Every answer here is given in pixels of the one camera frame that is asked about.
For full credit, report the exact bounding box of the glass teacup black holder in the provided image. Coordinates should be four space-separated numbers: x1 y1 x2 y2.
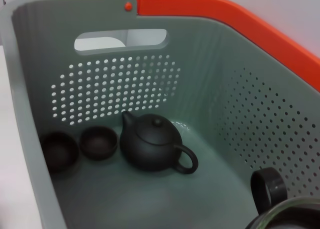
243 166 320 229

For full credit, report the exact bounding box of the grey perforated plastic storage bin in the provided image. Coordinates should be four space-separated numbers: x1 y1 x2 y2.
0 0 320 229

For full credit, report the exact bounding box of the dark clay teacup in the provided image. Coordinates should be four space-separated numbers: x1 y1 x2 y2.
41 130 80 174
79 125 119 162

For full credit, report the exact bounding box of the dark clay teapot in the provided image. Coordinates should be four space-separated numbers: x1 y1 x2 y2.
119 110 199 175

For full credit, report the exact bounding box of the orange bin carry handle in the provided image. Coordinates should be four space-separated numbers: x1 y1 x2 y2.
119 0 320 94

